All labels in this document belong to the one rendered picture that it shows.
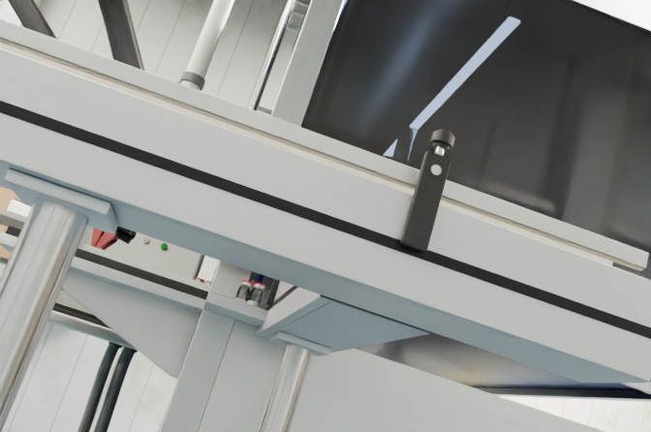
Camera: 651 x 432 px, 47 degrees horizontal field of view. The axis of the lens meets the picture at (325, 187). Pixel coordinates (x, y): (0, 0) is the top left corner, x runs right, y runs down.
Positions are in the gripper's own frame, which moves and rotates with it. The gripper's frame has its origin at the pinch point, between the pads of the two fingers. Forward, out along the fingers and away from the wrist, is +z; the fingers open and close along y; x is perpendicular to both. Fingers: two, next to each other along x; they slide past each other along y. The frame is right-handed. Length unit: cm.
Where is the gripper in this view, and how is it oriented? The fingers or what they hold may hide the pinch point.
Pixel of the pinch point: (89, 259)
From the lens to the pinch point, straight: 160.9
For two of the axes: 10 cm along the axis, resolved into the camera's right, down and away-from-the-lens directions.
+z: -4.5, 8.4, -3.0
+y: 8.7, 4.8, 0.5
